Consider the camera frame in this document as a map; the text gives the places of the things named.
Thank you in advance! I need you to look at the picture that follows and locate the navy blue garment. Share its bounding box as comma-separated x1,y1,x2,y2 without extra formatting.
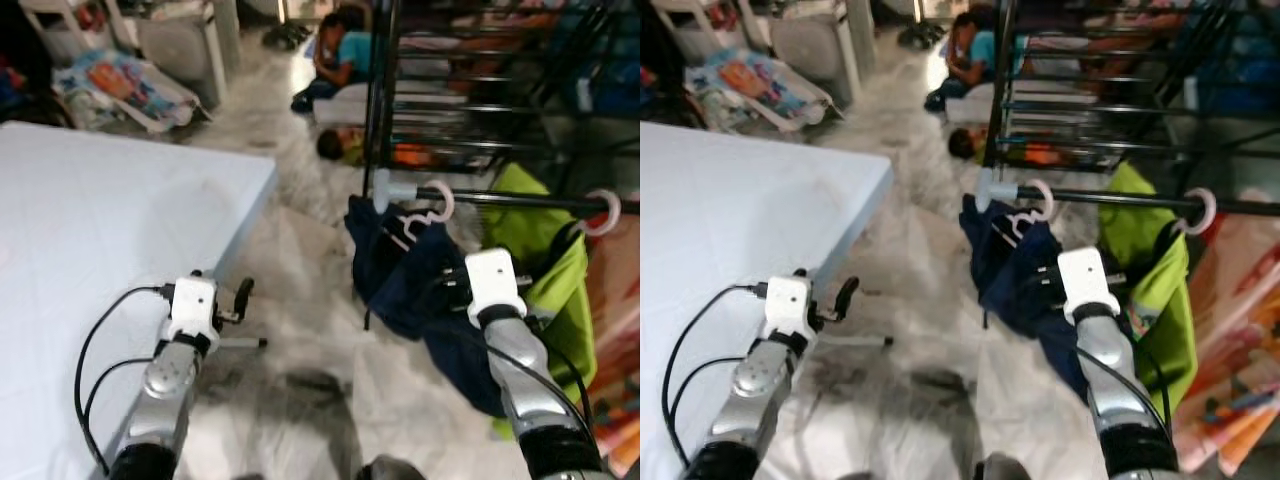
345,195,511,419
960,193,1096,401

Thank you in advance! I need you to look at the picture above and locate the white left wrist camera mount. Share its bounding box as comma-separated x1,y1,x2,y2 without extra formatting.
765,275,816,341
160,277,221,346

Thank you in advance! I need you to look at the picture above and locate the child in orange shirt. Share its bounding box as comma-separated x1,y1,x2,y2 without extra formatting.
317,128,441,169
947,128,1071,169

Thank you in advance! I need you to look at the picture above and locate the lime green garment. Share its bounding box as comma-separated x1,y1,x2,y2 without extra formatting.
480,163,599,441
1097,160,1199,419

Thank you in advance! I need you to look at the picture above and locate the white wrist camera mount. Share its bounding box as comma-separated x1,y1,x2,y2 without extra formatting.
1057,247,1123,321
465,248,531,321
160,277,221,346
765,275,816,341

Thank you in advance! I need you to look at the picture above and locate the pink patterned garment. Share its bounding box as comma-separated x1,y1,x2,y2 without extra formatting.
585,215,641,476
1170,190,1280,476

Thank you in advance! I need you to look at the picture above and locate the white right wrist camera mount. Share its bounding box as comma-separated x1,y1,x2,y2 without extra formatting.
1057,247,1123,321
465,248,531,321

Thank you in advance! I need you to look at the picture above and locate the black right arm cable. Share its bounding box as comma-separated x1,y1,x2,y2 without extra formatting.
1070,320,1176,441
425,270,596,441

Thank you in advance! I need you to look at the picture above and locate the person in teal shirt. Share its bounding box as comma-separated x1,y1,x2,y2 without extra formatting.
290,8,376,114
925,8,998,113

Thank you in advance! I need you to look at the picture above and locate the grey right robot leg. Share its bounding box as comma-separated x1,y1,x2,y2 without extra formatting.
355,455,421,480
975,452,1036,480

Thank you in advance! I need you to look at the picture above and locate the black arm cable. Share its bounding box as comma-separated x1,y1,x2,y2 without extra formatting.
425,270,596,441
1070,320,1176,441
75,285,176,476
675,285,771,471

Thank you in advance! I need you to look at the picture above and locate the pale blue plastic table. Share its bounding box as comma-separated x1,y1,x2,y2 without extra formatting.
640,122,894,480
0,122,279,480

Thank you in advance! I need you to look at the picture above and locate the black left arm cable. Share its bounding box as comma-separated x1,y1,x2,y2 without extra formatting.
675,285,771,471
75,285,176,476

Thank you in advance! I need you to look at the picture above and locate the white cabinet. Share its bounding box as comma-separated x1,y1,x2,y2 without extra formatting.
135,0,241,109
770,0,876,106

